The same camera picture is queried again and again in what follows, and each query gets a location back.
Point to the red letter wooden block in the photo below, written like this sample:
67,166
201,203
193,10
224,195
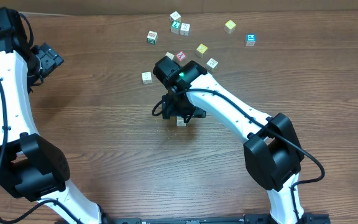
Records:
180,56

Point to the blue D wooden block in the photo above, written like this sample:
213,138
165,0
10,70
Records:
180,122

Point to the yellow block upper right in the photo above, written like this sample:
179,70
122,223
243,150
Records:
229,27

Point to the green edged wooden block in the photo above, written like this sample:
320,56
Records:
152,37

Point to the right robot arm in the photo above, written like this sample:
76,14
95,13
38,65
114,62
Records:
271,146

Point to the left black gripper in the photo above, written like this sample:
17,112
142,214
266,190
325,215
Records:
52,56

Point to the plain block beside green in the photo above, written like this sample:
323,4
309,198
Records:
185,29

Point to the blue P wooden block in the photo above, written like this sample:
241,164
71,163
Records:
250,40

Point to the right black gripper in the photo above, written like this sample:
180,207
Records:
182,111

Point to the plain patterned wooden block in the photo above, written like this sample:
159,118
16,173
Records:
211,65

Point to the green letter wooden block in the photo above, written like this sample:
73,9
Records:
175,27

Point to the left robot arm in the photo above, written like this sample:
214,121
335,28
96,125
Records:
30,166

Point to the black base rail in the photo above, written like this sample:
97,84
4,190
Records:
245,219

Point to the top plain wooden block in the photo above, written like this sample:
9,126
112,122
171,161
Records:
175,16

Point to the yellow block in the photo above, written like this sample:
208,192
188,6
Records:
201,50
229,27

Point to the yellow block centre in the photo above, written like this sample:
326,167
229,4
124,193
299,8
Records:
201,50

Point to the red edged plain block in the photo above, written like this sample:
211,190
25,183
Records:
169,55

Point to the plain block lower left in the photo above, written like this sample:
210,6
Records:
146,78

